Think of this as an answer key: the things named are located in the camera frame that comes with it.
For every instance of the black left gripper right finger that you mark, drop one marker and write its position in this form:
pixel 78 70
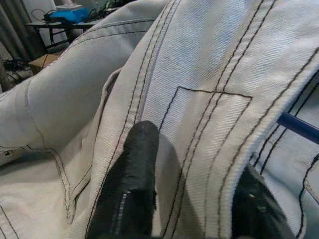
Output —
pixel 254 211

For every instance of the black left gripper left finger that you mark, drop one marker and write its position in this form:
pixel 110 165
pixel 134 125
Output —
pixel 134 174

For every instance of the purple plastic clothes hanger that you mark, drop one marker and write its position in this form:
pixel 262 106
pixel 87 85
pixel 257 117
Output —
pixel 299 125

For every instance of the white denim jacket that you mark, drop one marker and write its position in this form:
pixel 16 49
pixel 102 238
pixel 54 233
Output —
pixel 199 62

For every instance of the brown cardboard box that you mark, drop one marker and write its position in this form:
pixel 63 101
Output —
pixel 43 62

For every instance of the black desk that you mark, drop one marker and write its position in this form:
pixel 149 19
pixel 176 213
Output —
pixel 57 26

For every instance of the blue plastic case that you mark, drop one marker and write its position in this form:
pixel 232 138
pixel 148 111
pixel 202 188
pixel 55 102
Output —
pixel 68 16

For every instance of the grey curtain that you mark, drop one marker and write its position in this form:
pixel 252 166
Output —
pixel 12 30

